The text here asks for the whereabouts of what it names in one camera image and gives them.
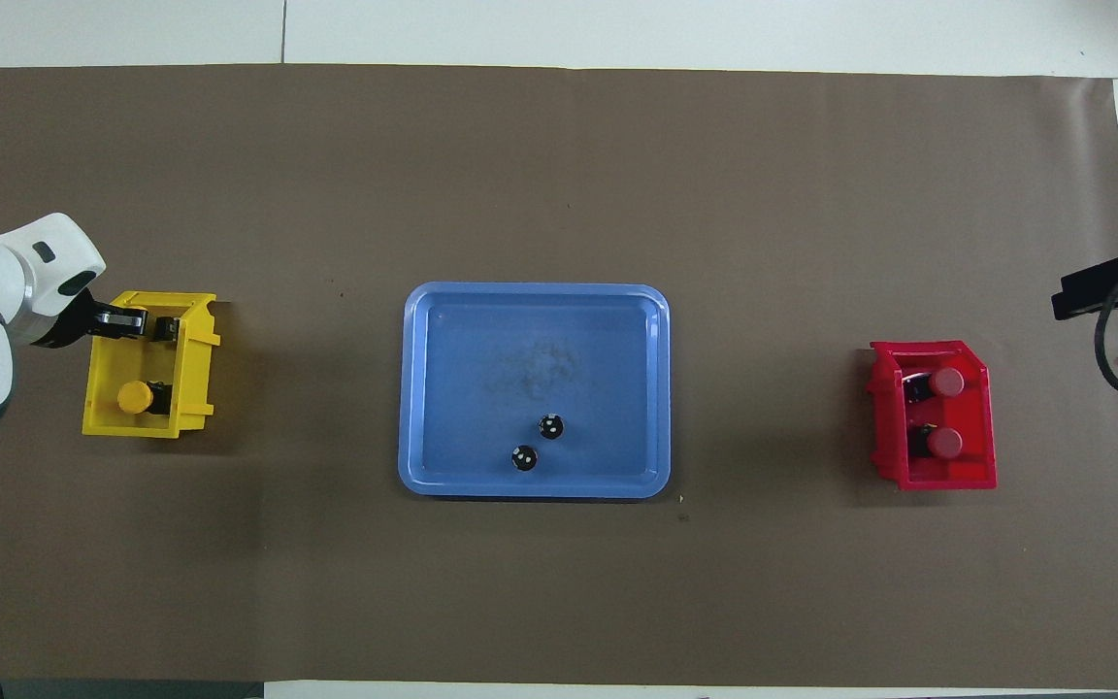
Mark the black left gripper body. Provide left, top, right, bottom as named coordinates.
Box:
left=35, top=291, right=118, bottom=349

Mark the red push button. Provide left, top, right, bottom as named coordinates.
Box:
left=904, top=367, right=966, bottom=404
left=908, top=425, right=964, bottom=462

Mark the yellow plastic bin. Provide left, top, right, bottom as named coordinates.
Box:
left=82, top=291, right=222, bottom=440

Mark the red plastic bin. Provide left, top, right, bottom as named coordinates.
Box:
left=865, top=340, right=999, bottom=491

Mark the blue plastic tray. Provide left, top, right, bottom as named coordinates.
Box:
left=398, top=282, right=673, bottom=501

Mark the brown paper mat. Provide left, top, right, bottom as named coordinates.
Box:
left=0, top=63, right=1118, bottom=690

